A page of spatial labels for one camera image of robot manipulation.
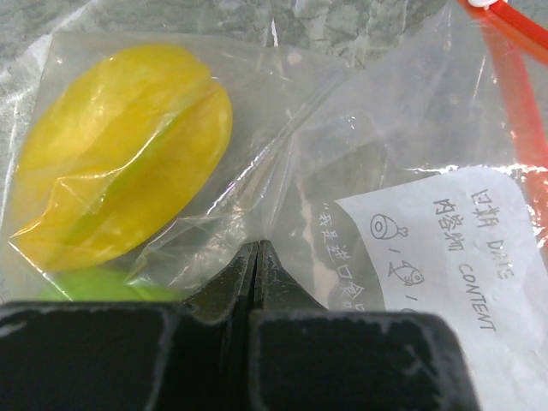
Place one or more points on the zip bag with fruit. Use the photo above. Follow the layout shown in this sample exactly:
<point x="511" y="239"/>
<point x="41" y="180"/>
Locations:
<point x="417" y="185"/>

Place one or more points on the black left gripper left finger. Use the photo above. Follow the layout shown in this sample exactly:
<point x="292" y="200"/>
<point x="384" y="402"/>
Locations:
<point x="184" y="355"/>

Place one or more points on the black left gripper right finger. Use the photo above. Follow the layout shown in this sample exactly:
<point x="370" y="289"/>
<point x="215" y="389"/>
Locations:
<point x="305" y="357"/>

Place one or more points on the green fake fruit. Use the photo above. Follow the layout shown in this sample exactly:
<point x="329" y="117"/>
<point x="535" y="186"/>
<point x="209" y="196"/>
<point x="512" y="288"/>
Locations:
<point x="102" y="284"/>

